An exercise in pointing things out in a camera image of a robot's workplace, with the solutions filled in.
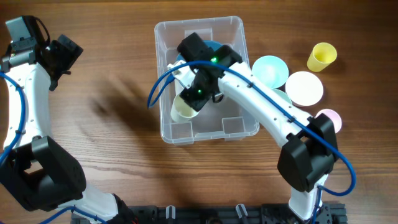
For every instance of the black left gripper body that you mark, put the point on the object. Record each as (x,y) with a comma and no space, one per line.
(64,57)

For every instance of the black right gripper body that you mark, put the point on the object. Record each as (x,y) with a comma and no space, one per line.
(198,95)

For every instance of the cream plastic cup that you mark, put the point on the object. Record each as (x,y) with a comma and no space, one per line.
(181,112)

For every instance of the blue plastic plate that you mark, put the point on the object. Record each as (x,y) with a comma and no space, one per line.
(209,43)

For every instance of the yellow plastic cup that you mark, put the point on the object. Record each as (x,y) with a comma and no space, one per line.
(321,56)

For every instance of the pink plastic cup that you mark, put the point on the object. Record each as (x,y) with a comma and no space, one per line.
(334,116)

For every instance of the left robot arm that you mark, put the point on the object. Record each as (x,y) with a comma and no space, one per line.
(38,172)

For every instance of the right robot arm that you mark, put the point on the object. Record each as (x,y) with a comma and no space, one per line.
(308,145)

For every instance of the clear plastic storage bin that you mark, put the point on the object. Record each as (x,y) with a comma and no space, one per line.
(225,119)

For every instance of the light blue plastic bowl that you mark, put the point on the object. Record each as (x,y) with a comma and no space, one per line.
(272,71)

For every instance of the mint green plastic bowl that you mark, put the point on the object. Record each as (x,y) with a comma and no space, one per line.
(283,95)

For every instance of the pink plastic bowl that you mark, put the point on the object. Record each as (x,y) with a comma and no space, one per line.
(304,89)

